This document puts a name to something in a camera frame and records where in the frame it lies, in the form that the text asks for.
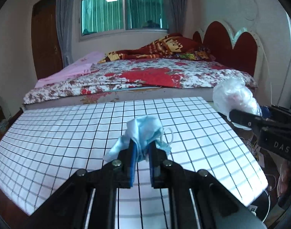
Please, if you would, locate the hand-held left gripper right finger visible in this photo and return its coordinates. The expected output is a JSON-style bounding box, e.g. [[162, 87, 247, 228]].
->
[[148, 140, 265, 229]]

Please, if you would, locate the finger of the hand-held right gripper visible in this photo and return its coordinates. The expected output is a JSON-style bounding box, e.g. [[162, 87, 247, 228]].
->
[[260, 104, 291, 123], [229, 109, 266, 131]]

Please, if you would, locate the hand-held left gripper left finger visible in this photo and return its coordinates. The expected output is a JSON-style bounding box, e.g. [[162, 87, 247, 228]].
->
[[28, 139, 137, 229]]

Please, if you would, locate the clear plastic bag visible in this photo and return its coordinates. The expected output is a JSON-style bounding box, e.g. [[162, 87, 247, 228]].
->
[[212, 77, 262, 130]]

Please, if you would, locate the blue face mask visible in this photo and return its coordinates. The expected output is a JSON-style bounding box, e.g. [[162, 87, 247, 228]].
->
[[103, 115, 175, 163]]

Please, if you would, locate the black trash bin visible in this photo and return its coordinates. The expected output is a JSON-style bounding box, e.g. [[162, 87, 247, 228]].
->
[[248, 188, 271, 222]]

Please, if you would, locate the person's right hand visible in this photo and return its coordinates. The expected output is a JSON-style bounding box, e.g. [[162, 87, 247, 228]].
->
[[277, 161, 291, 208]]

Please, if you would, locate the table with checked cloth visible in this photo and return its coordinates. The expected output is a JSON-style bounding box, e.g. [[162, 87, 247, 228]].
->
[[0, 97, 268, 229]]

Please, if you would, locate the colourful printed pillow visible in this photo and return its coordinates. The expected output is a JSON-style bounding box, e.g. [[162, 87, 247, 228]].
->
[[176, 45, 216, 61]]

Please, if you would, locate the red white heart headboard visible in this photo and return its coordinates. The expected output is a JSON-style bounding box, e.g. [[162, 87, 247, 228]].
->
[[192, 20, 265, 86]]

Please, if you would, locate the bed with floral blanket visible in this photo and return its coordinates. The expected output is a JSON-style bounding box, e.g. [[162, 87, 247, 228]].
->
[[23, 58, 258, 104]]

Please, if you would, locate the red printed blanket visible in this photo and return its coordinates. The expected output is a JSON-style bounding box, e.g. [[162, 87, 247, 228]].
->
[[98, 33, 201, 64]]

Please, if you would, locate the pink bed sheet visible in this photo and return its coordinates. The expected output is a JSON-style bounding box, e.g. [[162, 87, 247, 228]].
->
[[34, 51, 105, 88]]

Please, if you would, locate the grey curtain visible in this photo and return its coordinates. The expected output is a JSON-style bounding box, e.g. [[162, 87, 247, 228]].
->
[[55, 0, 82, 67], [160, 0, 184, 35]]

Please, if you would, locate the brown wooden door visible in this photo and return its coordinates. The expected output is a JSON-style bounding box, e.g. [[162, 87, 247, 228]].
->
[[31, 0, 64, 80]]

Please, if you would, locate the window with green curtain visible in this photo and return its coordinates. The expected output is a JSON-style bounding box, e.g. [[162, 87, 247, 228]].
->
[[77, 0, 170, 42]]

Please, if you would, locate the white bed frame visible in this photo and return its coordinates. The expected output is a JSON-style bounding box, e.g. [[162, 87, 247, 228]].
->
[[23, 87, 232, 111]]

